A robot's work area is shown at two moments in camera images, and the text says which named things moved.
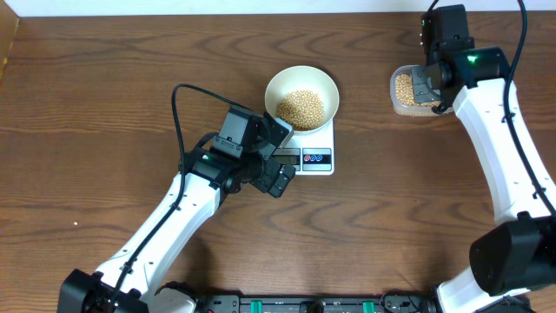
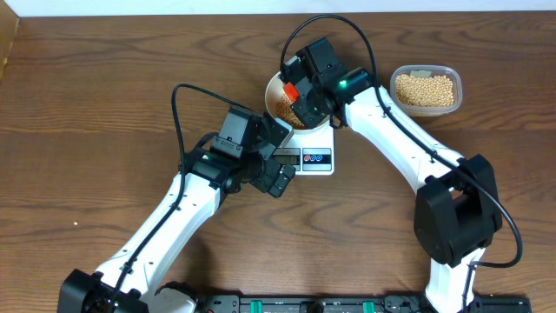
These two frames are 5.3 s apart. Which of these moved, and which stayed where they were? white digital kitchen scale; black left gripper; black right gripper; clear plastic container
Moved: black right gripper
Stayed: black left gripper; white digital kitchen scale; clear plastic container
